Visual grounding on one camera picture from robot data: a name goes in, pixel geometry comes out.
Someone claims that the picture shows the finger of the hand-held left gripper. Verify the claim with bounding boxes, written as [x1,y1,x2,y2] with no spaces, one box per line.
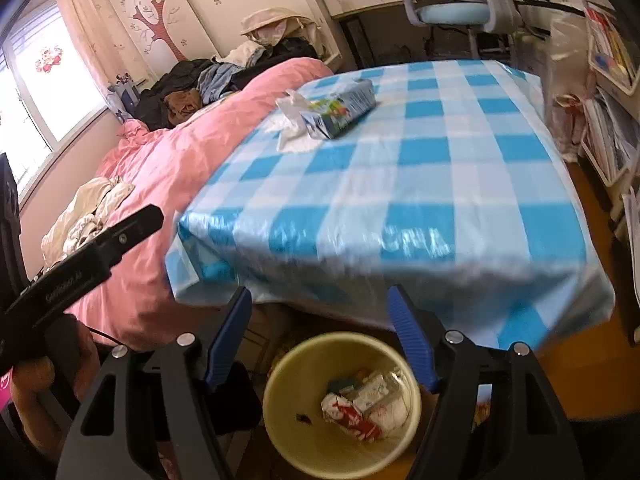
[95,204,166,270]

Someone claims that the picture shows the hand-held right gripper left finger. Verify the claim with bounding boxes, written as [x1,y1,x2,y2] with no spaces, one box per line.
[55,286,253,480]

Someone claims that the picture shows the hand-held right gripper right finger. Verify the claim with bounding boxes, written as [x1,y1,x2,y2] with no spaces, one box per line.
[387,284,586,480]

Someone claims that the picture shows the cream round waste bin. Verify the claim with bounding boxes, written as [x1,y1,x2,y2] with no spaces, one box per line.
[262,332,423,479]

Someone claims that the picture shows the white red-print plastic bag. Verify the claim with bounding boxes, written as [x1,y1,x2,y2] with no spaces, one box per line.
[320,391,396,442]

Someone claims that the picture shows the white tissue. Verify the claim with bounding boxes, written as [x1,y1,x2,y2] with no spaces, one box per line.
[267,89,321,153]

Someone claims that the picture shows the blue tissue packet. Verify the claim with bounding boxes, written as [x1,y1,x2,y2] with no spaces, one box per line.
[300,79,378,140]

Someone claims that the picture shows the person's left hand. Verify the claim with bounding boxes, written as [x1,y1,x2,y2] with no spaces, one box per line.
[9,330,102,463]

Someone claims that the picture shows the cream quilted jacket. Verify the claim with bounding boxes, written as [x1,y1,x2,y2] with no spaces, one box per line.
[41,176,137,268]

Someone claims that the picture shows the pink duvet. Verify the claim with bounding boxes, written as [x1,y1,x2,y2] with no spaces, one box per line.
[30,57,336,351]

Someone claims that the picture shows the brown garment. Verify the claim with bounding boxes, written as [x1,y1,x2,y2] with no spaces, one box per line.
[165,89,203,123]

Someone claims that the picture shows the blue checked tablecloth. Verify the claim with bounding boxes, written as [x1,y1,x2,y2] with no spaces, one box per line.
[165,59,616,351]

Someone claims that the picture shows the black jacket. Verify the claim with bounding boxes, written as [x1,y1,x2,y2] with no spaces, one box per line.
[135,59,216,128]

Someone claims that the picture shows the window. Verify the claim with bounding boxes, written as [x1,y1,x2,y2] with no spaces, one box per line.
[0,0,108,186]

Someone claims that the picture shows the blue denim garment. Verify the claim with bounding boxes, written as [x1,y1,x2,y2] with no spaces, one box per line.
[197,62,241,103]

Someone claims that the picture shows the red paper window decoration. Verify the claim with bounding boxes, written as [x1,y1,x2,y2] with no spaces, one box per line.
[34,45,65,73]

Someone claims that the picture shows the floral curtain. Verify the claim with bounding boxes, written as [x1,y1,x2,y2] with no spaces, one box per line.
[52,0,151,126]

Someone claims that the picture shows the white garment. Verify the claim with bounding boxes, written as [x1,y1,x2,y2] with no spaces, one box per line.
[220,40,266,68]

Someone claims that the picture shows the black garment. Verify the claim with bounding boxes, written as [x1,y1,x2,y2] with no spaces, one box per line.
[232,35,321,86]

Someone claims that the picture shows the white wardrobe with tree sticker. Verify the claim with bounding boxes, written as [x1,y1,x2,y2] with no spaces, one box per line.
[95,0,321,76]

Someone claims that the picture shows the beige jacket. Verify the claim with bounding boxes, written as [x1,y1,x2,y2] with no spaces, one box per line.
[240,7,316,46]

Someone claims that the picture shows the red white carrier bag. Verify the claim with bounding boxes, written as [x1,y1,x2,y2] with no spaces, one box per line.
[552,92,596,161]

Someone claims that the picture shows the blue grey desk chair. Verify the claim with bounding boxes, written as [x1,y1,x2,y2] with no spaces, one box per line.
[387,0,551,61]

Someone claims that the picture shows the translucent plastic bag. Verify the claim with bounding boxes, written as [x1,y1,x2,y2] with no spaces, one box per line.
[545,10,596,111]

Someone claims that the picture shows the white book rack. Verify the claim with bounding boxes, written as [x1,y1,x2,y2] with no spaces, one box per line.
[580,0,640,191]

